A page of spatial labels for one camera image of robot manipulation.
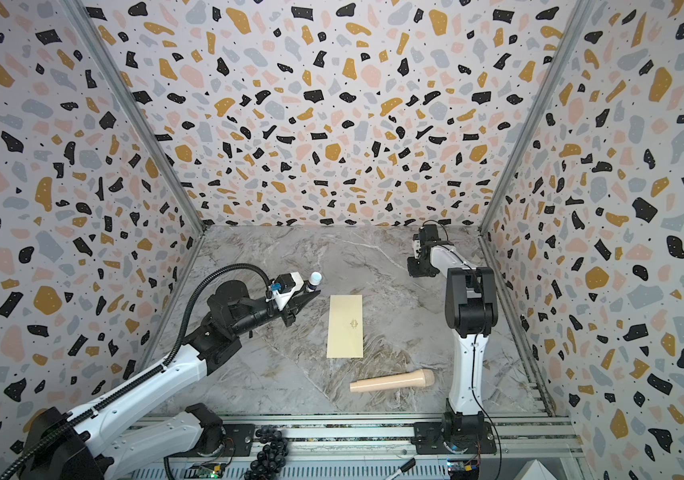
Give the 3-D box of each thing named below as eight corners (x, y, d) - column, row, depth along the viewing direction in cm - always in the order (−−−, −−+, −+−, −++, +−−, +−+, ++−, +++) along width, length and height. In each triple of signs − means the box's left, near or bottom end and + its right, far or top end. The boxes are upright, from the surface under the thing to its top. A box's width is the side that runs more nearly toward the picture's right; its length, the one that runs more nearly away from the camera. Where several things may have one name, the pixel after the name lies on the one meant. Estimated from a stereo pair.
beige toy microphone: (351, 396, 83) (351, 392, 79) (350, 383, 85) (349, 378, 82) (432, 386, 85) (435, 381, 81) (429, 373, 87) (432, 368, 84)
